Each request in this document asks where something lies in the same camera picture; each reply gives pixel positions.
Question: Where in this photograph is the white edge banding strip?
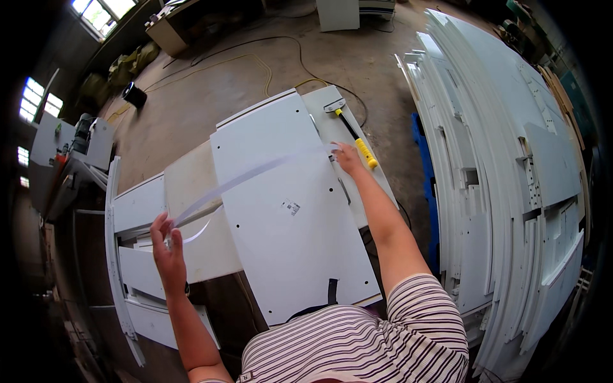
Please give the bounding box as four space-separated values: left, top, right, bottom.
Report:
165 143 342 245

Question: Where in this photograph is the person's left hand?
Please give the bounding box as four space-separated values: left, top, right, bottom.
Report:
150 212 189 298

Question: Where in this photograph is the stack of white cut panels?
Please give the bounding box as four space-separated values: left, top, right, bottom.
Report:
395 9 587 380

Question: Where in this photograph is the black cable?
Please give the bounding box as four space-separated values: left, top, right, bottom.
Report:
163 35 369 129

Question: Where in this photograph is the stack of wooden boards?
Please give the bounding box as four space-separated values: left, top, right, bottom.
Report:
537 64 587 151

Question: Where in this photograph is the blue plastic pallet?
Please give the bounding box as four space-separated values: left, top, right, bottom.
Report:
411 112 440 276

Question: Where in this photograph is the long grey-white board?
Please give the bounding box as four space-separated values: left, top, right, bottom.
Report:
301 85 399 229

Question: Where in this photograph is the yellow handled metal scraper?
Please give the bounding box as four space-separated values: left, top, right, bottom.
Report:
324 98 379 169

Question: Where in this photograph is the person's right hand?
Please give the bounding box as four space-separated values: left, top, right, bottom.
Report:
332 142 366 176

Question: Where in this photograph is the black round floor fan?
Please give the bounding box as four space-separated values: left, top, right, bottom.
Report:
121 81 148 110

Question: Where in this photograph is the large white drilled panel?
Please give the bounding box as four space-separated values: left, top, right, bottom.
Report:
210 92 383 327

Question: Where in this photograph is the cream work table board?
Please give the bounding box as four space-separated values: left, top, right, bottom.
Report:
164 140 244 284

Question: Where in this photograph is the window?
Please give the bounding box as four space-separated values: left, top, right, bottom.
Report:
17 146 31 189
71 0 137 39
18 77 64 124

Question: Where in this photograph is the yellow cable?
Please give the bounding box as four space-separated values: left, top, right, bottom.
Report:
106 53 331 123

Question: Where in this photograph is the grey workshop machine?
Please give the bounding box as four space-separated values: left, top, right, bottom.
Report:
29 112 116 222

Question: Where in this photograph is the black strap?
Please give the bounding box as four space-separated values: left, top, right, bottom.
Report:
286 278 339 323

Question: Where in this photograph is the white cabinet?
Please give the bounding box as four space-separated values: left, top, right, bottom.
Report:
316 0 361 33

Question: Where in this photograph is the heap of green bags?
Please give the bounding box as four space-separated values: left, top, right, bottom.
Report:
79 41 161 108

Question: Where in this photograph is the person's body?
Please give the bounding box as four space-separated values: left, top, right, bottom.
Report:
189 225 470 383

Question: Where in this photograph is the wooden workbench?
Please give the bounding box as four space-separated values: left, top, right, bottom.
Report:
145 0 202 58

